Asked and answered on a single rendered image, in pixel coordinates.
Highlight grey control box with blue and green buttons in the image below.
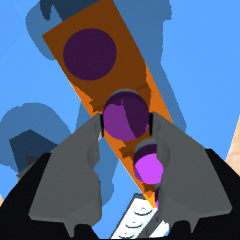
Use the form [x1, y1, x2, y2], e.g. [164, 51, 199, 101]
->
[15, 156, 39, 181]

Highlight blue flat mat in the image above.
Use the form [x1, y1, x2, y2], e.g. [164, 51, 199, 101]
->
[0, 0, 240, 239]

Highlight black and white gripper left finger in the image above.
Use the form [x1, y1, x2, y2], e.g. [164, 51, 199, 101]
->
[0, 113, 104, 240]

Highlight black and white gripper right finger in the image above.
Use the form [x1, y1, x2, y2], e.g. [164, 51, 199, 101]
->
[149, 111, 240, 240]

